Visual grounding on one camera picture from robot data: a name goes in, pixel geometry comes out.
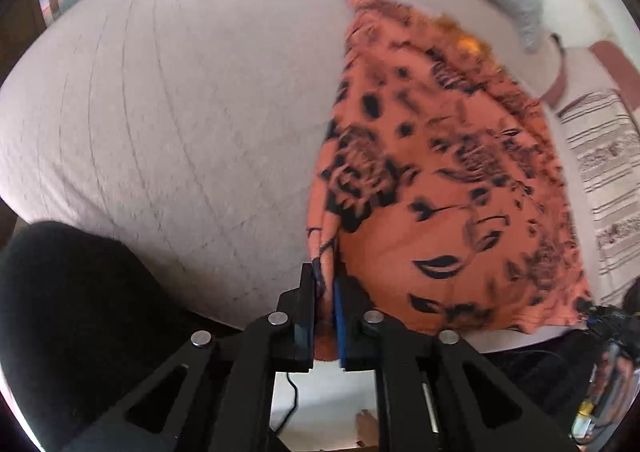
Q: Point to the orange black floral cloth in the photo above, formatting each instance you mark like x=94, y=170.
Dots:
x=425, y=182

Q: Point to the white quilted bed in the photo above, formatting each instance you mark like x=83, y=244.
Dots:
x=175, y=107

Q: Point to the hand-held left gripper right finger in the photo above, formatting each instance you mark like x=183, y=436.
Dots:
x=341, y=327

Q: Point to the striped white cloth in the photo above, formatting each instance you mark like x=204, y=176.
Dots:
x=605, y=152

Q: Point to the person's black-clad leg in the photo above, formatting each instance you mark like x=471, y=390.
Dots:
x=75, y=322

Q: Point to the person's bare foot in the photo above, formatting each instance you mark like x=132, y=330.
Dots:
x=366, y=429

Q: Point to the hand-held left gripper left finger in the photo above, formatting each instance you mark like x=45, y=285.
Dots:
x=312, y=292

